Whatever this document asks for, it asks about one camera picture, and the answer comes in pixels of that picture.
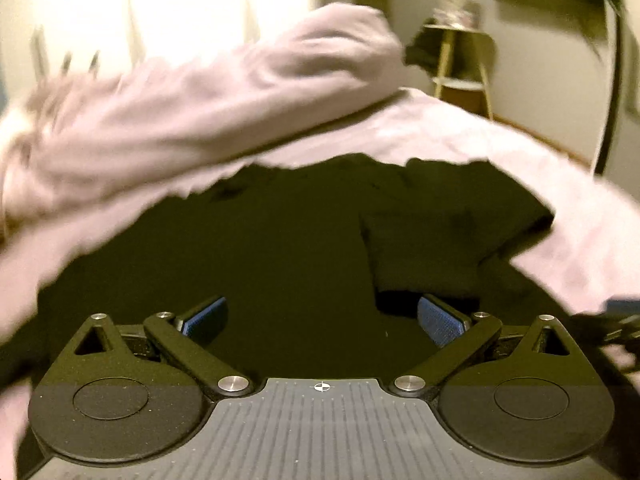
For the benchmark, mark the small wooden side table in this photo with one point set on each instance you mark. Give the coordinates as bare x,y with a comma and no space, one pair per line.
462,73

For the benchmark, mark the mauve bed sheet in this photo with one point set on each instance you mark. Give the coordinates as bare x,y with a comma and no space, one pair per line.
590,253

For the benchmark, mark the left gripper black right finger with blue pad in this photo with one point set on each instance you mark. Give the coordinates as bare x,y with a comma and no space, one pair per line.
515,394

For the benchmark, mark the items on side table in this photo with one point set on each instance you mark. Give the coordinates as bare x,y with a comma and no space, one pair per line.
460,14

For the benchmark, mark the mauve crumpled duvet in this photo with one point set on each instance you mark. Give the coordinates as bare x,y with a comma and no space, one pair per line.
77,140

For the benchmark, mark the black garment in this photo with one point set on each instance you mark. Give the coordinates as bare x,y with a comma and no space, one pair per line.
322,267

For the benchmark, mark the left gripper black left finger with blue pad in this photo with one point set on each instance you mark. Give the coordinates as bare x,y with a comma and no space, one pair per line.
127,393

